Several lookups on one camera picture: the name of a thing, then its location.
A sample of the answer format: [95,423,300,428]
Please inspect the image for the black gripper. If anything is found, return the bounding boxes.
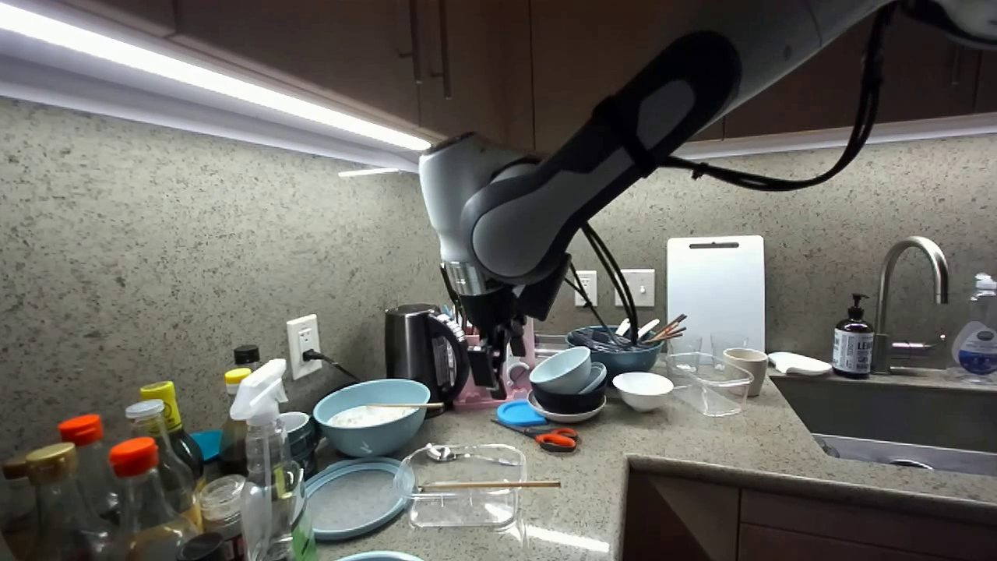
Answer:
[438,259,572,392]

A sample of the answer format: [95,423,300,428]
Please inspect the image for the small light blue bowl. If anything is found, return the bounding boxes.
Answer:
[527,344,599,400]

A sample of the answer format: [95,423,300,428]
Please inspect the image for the black bowl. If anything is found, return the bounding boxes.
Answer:
[530,362,611,416]

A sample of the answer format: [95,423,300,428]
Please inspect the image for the dark blue bowl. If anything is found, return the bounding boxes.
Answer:
[568,320,663,376]

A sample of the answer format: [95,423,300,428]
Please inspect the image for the small white bowl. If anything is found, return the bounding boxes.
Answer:
[608,370,677,415]

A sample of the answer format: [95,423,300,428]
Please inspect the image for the pink knife block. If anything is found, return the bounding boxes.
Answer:
[454,314,539,409]

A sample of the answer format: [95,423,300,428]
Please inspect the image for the bright blue silicone lid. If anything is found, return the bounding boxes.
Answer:
[489,400,553,433]

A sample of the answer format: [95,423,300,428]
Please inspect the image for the black steel electric kettle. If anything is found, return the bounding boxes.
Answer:
[382,303,474,410]

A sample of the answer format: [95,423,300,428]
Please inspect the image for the metal spoon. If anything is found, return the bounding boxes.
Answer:
[416,442,523,467]

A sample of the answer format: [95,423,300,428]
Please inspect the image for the clear glass rectangular dish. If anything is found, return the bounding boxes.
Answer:
[399,442,530,534]

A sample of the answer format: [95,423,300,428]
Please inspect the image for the light blue round plate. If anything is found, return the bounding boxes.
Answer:
[300,454,416,546]

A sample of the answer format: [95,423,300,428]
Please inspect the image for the clear plastic container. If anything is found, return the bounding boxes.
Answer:
[666,351,755,420]

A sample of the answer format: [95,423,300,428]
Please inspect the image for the white cutting board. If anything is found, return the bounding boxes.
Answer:
[663,232,771,356]

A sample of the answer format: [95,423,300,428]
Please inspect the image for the green label cleaner spray bottle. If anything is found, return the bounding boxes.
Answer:
[227,358,306,561]

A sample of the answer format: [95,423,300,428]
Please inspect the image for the beige mug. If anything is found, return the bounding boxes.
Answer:
[720,341,774,401]

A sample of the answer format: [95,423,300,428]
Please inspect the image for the yellow cap bottle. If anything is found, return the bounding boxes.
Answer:
[218,364,257,475]

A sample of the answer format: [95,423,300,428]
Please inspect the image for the brown wooden upper cabinets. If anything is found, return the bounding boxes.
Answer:
[104,0,997,159]

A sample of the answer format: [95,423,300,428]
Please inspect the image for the white cloth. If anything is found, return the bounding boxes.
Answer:
[768,349,835,379]

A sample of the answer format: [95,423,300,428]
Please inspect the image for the glass jar with lid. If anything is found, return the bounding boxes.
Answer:
[195,472,259,561]

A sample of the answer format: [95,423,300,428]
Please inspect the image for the yellow-green cap dark bottle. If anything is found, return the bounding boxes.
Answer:
[136,379,207,493]

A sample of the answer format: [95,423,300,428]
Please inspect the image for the brown lower cabinet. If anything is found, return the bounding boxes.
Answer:
[617,461,997,561]

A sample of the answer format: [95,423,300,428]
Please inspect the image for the dark soap pump bottle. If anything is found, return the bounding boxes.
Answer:
[829,289,878,379]

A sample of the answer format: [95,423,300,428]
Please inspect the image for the white cap bottle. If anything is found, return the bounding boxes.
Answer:
[121,400,195,510]

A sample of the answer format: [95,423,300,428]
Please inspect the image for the orange cap sauce bottle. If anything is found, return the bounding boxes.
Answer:
[57,410,121,561]
[105,435,189,561]

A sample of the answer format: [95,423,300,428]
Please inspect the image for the steel sink basin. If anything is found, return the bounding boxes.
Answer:
[774,370,997,481]

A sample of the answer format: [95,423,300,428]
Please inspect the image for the LED under-cabinet light strip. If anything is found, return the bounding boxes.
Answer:
[673,108,997,164]
[0,4,433,155]

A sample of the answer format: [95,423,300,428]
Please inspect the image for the steel gooseneck faucet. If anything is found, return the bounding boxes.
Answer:
[873,232,950,373]

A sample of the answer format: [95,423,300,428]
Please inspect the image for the gold cap bottle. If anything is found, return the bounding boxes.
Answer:
[23,442,90,561]

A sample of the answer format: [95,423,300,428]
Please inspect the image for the blue liquid spray bottle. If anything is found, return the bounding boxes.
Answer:
[950,271,997,385]

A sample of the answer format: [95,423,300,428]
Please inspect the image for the orange handled scissors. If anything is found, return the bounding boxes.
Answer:
[532,423,587,454]

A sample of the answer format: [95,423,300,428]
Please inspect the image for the narrow white switch plate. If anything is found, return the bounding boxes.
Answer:
[572,269,600,310]

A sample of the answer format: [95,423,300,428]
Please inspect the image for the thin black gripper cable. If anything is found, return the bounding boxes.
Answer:
[565,222,641,344]

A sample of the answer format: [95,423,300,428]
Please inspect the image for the wide white switch plate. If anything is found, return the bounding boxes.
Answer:
[619,266,658,310]

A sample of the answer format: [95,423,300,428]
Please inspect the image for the brown handled utensil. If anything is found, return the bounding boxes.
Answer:
[648,310,691,344]

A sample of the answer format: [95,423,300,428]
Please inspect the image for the black plug with cord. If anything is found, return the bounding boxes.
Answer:
[302,349,360,385]

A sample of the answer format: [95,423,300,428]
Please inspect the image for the white wall outlet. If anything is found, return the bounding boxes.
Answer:
[283,310,323,382]

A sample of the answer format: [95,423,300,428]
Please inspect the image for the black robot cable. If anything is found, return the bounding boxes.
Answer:
[663,4,897,195]

